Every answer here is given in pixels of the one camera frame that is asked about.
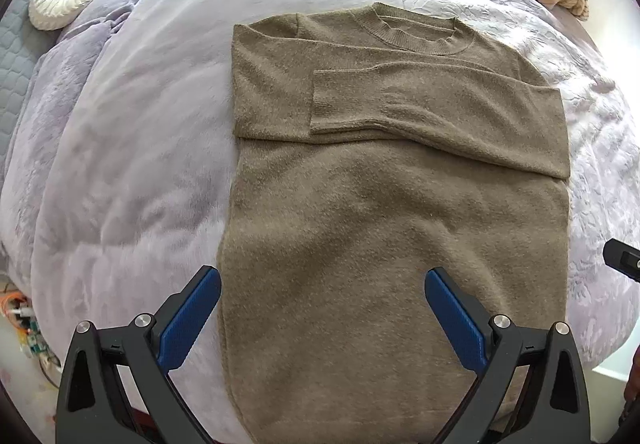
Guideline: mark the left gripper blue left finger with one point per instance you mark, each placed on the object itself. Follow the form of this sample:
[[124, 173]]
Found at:
[[92, 403]]

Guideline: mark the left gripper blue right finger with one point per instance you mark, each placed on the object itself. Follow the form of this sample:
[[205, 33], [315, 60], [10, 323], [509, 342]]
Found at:
[[553, 404]]

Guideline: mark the olive brown knit sweater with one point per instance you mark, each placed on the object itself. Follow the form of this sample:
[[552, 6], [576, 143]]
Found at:
[[376, 144]]

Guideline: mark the person right hand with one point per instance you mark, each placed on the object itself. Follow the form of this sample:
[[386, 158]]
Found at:
[[632, 388]]

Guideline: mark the grey quilted headboard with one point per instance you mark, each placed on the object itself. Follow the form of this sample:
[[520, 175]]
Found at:
[[21, 47]]

